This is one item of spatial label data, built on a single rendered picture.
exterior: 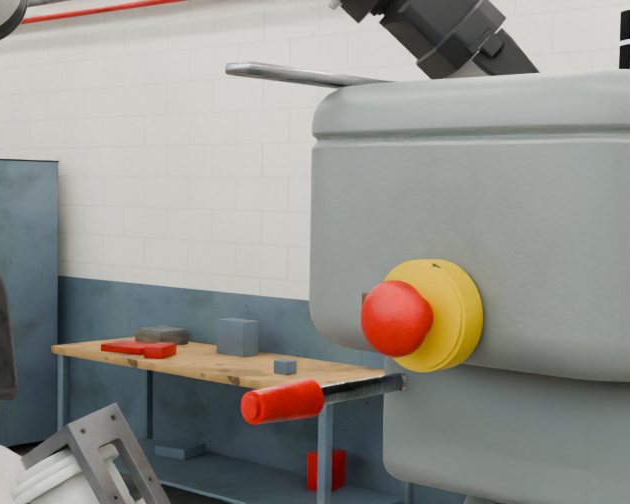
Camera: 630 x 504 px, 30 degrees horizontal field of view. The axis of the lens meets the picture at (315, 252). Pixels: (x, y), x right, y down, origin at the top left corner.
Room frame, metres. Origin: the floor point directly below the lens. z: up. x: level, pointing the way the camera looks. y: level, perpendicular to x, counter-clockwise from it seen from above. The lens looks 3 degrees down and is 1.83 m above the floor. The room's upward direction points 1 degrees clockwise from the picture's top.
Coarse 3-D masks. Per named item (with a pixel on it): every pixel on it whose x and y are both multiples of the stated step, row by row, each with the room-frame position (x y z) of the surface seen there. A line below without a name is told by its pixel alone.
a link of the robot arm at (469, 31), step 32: (352, 0) 0.90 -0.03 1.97; (384, 0) 0.90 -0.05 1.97; (416, 0) 0.88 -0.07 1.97; (448, 0) 0.88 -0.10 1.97; (480, 0) 0.87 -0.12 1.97; (416, 32) 0.89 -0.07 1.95; (448, 32) 0.88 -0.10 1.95; (480, 32) 0.86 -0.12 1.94; (416, 64) 0.96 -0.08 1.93; (448, 64) 0.88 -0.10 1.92
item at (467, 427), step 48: (432, 384) 0.75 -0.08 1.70; (480, 384) 0.73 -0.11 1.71; (528, 384) 0.70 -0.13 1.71; (576, 384) 0.68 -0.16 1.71; (624, 384) 0.66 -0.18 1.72; (384, 432) 0.78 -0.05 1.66; (432, 432) 0.75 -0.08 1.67; (480, 432) 0.73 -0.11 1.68; (528, 432) 0.70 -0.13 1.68; (576, 432) 0.68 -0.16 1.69; (624, 432) 0.66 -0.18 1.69; (432, 480) 0.75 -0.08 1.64; (480, 480) 0.72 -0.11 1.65; (528, 480) 0.70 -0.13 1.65; (576, 480) 0.68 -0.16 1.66; (624, 480) 0.66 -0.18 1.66
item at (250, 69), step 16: (240, 64) 0.65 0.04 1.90; (256, 64) 0.65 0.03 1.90; (272, 64) 0.66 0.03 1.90; (272, 80) 0.68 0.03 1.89; (288, 80) 0.68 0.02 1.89; (304, 80) 0.69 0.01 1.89; (320, 80) 0.70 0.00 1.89; (336, 80) 0.71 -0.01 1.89; (352, 80) 0.72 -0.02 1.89; (368, 80) 0.73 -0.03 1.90; (384, 80) 0.75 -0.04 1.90
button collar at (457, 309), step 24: (408, 264) 0.62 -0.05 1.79; (432, 264) 0.61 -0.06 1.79; (432, 288) 0.61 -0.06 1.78; (456, 288) 0.60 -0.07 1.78; (456, 312) 0.60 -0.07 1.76; (480, 312) 0.61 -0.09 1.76; (432, 336) 0.61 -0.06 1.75; (456, 336) 0.60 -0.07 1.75; (408, 360) 0.62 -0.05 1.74; (432, 360) 0.61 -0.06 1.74; (456, 360) 0.61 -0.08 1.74
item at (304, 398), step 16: (288, 384) 0.69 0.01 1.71; (304, 384) 0.69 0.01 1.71; (336, 384) 0.72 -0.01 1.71; (352, 384) 0.73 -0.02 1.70; (368, 384) 0.74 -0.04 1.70; (384, 384) 0.75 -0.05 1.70; (400, 384) 0.76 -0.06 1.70; (256, 400) 0.66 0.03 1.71; (272, 400) 0.67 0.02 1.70; (288, 400) 0.68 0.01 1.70; (304, 400) 0.68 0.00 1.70; (320, 400) 0.69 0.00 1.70; (336, 400) 0.71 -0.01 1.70; (256, 416) 0.66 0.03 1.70; (272, 416) 0.67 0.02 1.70; (288, 416) 0.68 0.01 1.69; (304, 416) 0.69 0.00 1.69
